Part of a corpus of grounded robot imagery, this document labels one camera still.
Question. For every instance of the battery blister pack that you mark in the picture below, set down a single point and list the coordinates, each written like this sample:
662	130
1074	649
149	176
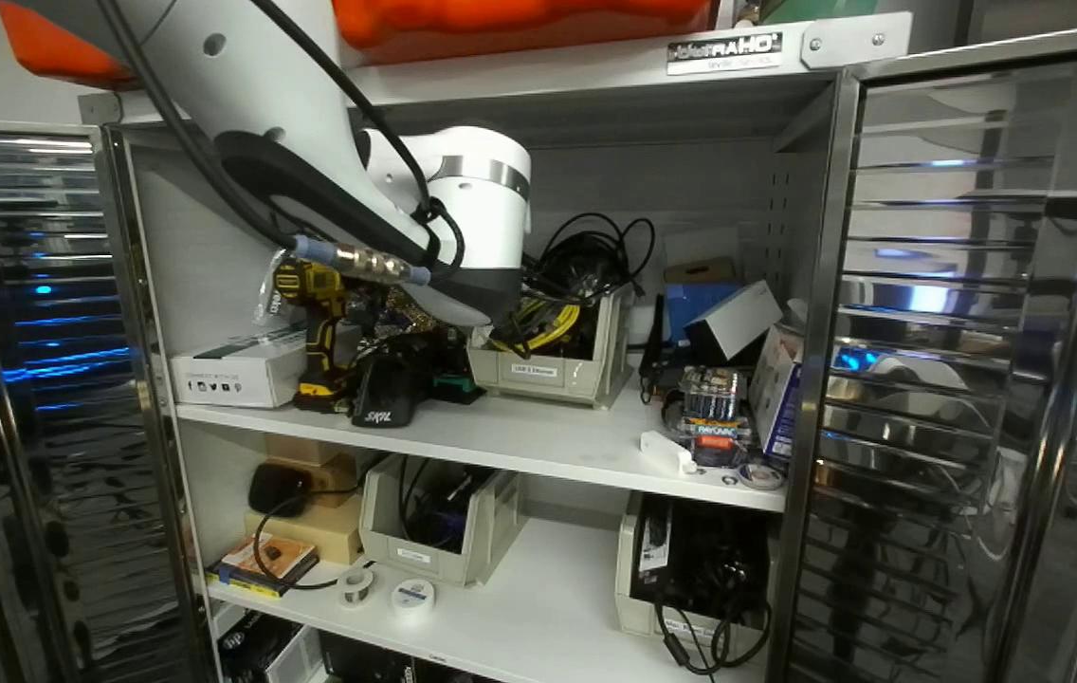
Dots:
715	412

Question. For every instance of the white metal shelf cabinet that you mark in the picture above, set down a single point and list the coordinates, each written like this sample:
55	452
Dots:
538	439

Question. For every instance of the orange plastic canister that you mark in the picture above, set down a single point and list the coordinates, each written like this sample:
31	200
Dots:
524	21
49	42

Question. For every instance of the white tape roll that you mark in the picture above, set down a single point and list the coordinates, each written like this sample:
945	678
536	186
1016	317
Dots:
356	586
409	592

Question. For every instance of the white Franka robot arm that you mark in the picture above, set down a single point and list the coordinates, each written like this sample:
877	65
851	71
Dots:
248	78

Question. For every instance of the black battery charger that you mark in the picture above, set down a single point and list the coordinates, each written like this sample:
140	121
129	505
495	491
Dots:
388	386

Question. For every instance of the white box green label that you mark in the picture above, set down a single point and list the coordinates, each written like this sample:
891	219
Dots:
236	375

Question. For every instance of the grey bin with black items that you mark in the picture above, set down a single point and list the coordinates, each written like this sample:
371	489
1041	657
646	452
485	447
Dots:
428	553

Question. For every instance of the black brand label plate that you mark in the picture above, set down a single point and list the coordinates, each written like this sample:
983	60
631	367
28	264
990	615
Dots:
725	52

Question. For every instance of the blue white product box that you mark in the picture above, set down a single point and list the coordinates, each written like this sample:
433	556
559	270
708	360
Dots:
776	393

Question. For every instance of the orange cover book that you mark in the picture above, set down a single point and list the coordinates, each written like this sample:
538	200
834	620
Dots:
261	565

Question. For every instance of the plain cardboard box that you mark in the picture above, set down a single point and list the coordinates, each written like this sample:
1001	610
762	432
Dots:
330	513

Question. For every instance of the black power adapter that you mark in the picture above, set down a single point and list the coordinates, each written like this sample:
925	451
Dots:
278	489

